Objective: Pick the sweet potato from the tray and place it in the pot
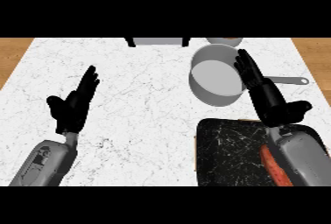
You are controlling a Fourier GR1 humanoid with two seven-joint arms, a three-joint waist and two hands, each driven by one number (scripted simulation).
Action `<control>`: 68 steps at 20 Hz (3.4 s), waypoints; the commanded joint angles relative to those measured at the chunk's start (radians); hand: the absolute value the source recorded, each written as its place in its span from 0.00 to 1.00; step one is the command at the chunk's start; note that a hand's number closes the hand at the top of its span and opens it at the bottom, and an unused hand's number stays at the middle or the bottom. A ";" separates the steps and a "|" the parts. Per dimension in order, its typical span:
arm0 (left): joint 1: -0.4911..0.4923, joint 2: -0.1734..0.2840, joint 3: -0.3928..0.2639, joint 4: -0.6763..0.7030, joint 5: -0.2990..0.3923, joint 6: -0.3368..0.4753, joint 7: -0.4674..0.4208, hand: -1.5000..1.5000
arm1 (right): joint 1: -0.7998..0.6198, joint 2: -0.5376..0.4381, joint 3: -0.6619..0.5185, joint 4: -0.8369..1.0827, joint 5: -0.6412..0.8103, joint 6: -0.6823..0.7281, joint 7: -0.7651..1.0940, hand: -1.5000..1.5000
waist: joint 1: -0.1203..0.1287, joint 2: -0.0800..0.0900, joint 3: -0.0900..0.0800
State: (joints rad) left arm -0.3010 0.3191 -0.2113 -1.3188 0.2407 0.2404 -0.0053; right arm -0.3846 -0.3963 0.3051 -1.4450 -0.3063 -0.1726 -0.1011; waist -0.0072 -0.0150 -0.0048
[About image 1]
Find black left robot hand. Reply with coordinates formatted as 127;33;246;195
45;65;100;135

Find grey appliance with black legs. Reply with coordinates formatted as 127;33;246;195
124;38;192;48

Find grey round bowl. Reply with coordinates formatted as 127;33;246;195
203;38;243;47

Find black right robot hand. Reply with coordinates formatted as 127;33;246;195
232;48;314;129

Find orange sweet potato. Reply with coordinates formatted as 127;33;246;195
258;144;295;187

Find black marbled tray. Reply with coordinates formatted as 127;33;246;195
193;117;331;187

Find grey pot with handle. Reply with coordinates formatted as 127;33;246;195
189;43;310;108

